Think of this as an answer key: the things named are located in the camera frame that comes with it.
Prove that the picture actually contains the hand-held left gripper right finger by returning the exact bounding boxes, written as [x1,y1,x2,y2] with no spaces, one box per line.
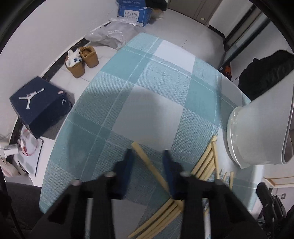
[163,149,267,239]

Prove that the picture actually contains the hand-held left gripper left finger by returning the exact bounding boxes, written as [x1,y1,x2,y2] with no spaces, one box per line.
[30,148,135,239]

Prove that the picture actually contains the group of bamboo chopsticks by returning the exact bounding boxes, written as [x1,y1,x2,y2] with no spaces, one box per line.
[127,135,228,239]

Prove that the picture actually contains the white grey utensil holder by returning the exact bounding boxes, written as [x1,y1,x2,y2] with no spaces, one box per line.
[226,76,294,169]

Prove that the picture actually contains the white cabinet with wooden trim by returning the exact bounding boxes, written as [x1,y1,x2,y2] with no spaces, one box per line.
[263,164,294,188]

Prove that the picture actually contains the white flat board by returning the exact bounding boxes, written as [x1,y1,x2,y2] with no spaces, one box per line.
[17,129,44,177]

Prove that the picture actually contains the navy shoe box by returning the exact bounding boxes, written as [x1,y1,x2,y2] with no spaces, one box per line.
[9,76,73,139]

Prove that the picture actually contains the brown shoe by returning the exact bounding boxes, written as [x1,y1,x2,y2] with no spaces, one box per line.
[79,45,99,68]
[65,49,86,79]

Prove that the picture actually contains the dark grey cloth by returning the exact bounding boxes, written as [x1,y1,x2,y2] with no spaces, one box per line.
[5,181,46,239]

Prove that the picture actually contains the white plastic device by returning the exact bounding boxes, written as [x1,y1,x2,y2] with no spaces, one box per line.
[0,144,19,157]

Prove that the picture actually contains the white socks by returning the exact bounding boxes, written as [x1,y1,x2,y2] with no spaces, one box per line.
[65,51,83,68]

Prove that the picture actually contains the black jacket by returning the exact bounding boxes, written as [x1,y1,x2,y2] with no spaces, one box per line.
[238,49,294,101]

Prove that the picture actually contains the grey plastic bags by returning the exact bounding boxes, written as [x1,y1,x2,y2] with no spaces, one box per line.
[85,18,144,50]

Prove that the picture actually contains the blue cardboard box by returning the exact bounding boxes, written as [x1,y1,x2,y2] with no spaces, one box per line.
[117,0,153,28]

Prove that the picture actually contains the brown cardboard piece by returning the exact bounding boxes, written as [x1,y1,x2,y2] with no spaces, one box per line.
[152,8,164,20]

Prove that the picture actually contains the black clothes pile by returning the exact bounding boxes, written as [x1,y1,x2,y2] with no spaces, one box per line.
[146,0,169,11]

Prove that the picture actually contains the grey brown door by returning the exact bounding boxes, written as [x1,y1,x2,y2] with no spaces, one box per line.
[168,0,221,26]

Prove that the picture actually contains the black door frame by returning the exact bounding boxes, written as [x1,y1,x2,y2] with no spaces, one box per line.
[208,5,271,69]

